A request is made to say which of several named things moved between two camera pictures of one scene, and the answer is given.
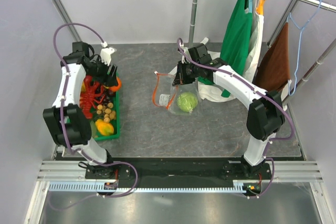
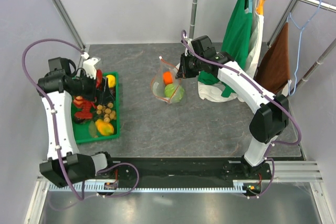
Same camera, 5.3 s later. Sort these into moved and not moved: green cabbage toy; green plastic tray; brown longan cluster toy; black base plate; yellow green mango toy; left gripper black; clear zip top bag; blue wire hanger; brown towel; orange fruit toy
Moved: green cabbage toy; clear zip top bag; left gripper black; orange fruit toy
Not moved: blue wire hanger; brown longan cluster toy; yellow green mango toy; green plastic tray; brown towel; black base plate
